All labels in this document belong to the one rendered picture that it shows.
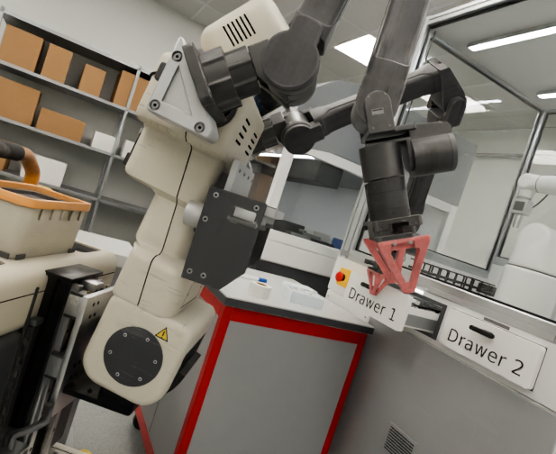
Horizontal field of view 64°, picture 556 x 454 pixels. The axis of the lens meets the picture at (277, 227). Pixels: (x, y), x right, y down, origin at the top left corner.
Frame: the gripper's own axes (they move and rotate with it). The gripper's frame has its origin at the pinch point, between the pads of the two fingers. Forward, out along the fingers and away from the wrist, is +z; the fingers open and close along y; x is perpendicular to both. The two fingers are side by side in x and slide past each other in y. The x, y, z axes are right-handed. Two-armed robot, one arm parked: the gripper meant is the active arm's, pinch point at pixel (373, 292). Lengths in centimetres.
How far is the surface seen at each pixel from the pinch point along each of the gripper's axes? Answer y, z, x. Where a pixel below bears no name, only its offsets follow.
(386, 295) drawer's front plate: 3.0, -0.5, -2.3
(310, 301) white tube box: -6.0, 12.0, 22.0
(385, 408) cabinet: 18.5, 36.1, -2.6
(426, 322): 14.6, 3.3, -10.1
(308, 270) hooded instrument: 30, 11, 82
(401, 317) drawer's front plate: 2.8, 3.3, -11.3
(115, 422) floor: -45, 91, 72
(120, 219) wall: -12, 59, 417
